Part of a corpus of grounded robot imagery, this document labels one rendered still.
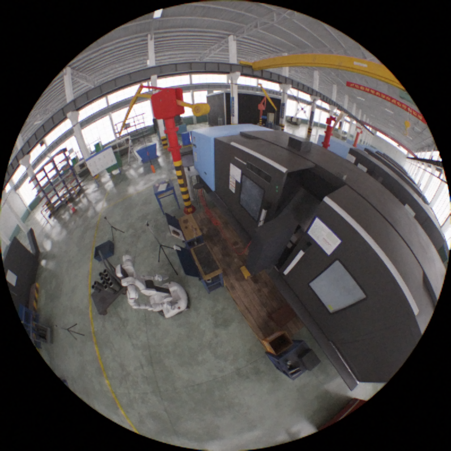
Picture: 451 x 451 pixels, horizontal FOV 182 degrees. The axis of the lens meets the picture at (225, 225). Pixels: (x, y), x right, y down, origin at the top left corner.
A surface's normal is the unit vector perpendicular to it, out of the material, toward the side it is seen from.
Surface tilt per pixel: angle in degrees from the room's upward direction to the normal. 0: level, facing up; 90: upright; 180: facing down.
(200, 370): 0
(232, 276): 0
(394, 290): 86
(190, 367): 0
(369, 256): 86
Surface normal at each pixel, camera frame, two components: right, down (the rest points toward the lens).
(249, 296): -0.04, -0.66
